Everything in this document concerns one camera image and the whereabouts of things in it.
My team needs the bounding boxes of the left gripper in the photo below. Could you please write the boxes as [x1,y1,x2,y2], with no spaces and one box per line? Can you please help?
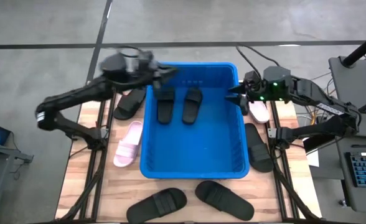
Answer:
[125,51,179,93]

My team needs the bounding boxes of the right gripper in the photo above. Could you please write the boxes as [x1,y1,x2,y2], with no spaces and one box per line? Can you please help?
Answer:
[225,66,293,116]

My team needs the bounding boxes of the black rubber slide sandal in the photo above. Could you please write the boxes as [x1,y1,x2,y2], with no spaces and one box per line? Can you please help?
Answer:
[156,87,176,125]
[113,88,147,121]
[244,123,275,174]
[182,87,204,125]

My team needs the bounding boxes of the olive rubber slide sandal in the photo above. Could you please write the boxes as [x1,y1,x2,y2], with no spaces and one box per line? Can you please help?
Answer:
[195,180,255,222]
[126,187,188,224]

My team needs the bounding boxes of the blue plastic bin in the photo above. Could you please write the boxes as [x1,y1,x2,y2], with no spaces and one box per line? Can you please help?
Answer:
[139,62,251,180]

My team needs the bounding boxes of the pink rubber slide sandal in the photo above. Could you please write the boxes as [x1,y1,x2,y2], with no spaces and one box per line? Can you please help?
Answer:
[248,101,270,124]
[113,120,144,168]

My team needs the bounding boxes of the white paper sheet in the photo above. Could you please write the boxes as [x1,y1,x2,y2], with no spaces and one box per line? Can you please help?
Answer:
[306,151,320,168]

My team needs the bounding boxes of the grey side table top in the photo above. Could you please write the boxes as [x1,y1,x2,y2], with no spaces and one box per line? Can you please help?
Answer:
[328,55,366,138]

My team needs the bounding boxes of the black stand pole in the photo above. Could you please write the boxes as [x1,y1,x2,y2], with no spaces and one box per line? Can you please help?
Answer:
[340,27,366,68]

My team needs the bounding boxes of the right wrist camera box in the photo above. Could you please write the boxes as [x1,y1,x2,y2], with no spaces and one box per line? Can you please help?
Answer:
[243,70,260,91]

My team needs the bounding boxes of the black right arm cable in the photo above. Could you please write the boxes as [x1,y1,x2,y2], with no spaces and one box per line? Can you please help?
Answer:
[235,45,280,82]

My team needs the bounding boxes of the black aluminium table frame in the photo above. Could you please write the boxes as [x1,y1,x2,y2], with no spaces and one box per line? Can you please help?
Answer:
[55,79,322,224]

